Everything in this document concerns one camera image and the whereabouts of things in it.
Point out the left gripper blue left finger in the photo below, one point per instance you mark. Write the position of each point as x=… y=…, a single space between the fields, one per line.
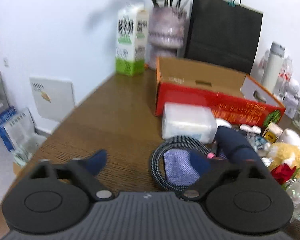
x=95 y=163

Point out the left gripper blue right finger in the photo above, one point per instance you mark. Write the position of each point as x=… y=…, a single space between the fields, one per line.
x=235 y=147

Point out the clear plastic wipes pack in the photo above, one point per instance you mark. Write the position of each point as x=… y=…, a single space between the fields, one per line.
x=197 y=122

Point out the purple cloth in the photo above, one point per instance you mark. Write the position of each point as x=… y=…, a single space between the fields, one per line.
x=185 y=167

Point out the red artificial rose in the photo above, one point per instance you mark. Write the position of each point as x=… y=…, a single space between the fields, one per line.
x=284 y=173

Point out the yellow plush toy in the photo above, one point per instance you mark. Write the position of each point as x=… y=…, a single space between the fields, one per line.
x=285 y=152

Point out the iridescent wrapper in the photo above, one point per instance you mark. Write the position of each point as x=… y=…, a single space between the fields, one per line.
x=293 y=190

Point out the blue white snack bag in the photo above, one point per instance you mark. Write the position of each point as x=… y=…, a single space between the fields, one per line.
x=257 y=142

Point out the red cardboard box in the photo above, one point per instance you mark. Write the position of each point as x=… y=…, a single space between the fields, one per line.
x=231 y=95

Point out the white thermos bottle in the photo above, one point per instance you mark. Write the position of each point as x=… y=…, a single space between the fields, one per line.
x=273 y=68

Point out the blue white package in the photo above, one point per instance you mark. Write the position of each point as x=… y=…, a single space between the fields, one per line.
x=16 y=127

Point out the black paper bag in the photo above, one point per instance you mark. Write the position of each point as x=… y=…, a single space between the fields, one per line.
x=225 y=33

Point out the white green milk carton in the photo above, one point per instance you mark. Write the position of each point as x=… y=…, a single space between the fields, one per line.
x=131 y=39

